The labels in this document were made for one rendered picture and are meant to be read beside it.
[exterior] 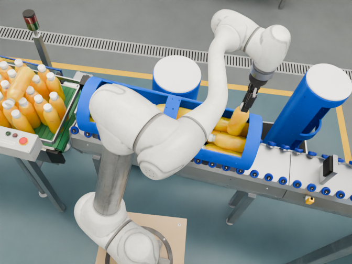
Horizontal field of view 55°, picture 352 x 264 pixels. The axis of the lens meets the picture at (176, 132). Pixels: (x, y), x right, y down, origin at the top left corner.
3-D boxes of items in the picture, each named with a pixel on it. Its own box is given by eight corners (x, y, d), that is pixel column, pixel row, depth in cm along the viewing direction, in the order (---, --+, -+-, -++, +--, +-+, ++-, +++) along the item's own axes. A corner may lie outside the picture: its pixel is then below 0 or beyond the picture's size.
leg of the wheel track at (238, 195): (235, 208, 267) (258, 178, 213) (228, 207, 267) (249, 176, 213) (236, 201, 270) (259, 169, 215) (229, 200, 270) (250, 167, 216)
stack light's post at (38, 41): (73, 134, 288) (38, 38, 193) (68, 132, 288) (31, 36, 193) (75, 130, 290) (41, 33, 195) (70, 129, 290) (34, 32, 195)
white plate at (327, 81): (300, 86, 199) (299, 87, 200) (345, 107, 194) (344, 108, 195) (314, 56, 212) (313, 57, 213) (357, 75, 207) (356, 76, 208)
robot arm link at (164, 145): (212, 129, 88) (172, 100, 92) (168, 175, 79) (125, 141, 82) (201, 155, 99) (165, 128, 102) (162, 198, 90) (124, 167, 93)
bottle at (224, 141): (255, 144, 161) (213, 134, 162) (250, 157, 164) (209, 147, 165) (254, 138, 168) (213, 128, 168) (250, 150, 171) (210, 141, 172)
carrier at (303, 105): (256, 153, 276) (289, 170, 270) (298, 87, 200) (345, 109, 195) (268, 128, 289) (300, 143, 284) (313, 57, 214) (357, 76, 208)
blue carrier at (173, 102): (244, 181, 173) (261, 148, 151) (79, 141, 177) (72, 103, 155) (248, 139, 191) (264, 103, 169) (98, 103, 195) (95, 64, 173)
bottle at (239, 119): (224, 133, 167) (233, 110, 149) (229, 121, 170) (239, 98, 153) (238, 139, 166) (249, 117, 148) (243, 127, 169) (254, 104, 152)
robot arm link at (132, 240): (140, 287, 136) (140, 281, 117) (107, 256, 141) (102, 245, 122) (166, 254, 143) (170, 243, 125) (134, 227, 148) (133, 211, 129)
